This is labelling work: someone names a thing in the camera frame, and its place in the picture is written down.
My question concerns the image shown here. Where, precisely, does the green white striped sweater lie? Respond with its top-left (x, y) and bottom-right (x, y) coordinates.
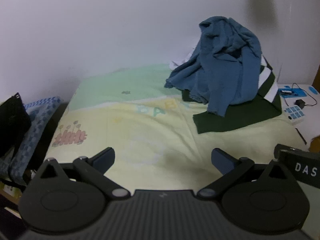
top-left (182, 55), bottom-right (287, 134)

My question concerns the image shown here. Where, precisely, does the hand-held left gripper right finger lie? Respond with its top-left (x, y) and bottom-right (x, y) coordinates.
top-left (196, 148), bottom-right (298, 201)

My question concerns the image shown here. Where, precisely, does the black bag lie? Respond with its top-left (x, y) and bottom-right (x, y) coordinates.
top-left (0, 92), bottom-right (32, 158)

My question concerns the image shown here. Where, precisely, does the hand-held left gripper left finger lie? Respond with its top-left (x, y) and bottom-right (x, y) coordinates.
top-left (37, 147), bottom-right (131, 201)

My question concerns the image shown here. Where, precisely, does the pastel printed blanket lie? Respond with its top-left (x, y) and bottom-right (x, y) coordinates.
top-left (44, 62), bottom-right (310, 192)

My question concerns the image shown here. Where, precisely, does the blue checkered cloth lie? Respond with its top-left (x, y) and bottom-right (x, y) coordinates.
top-left (0, 95), bottom-right (63, 185)

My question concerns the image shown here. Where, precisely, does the black pen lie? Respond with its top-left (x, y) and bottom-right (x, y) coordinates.
top-left (295, 128), bottom-right (307, 145)

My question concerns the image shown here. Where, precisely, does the white box with blue tiles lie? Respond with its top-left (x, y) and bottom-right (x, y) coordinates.
top-left (282, 105), bottom-right (305, 125)

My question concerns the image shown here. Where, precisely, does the blue desk mat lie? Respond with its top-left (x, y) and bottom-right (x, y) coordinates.
top-left (278, 86), bottom-right (307, 97)

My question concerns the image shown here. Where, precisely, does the white garment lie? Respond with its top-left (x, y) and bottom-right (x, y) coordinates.
top-left (169, 47), bottom-right (198, 68)

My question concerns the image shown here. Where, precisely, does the thin black desk cable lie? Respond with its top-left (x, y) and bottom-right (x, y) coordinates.
top-left (292, 82), bottom-right (317, 107)

